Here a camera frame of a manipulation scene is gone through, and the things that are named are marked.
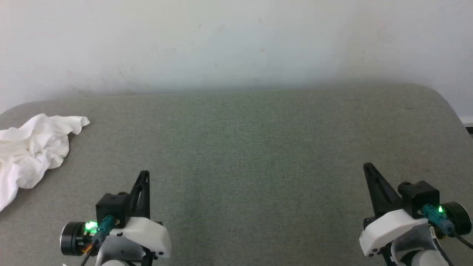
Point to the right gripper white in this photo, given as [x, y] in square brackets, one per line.
[391, 229]

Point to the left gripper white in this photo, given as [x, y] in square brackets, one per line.
[147, 232]

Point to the white long-sleeve shirt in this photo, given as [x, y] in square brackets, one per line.
[33, 147]

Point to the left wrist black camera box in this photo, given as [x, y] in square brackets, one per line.
[111, 205]

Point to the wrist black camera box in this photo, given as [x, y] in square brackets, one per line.
[111, 205]
[421, 195]

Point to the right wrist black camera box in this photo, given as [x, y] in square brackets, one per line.
[421, 195]

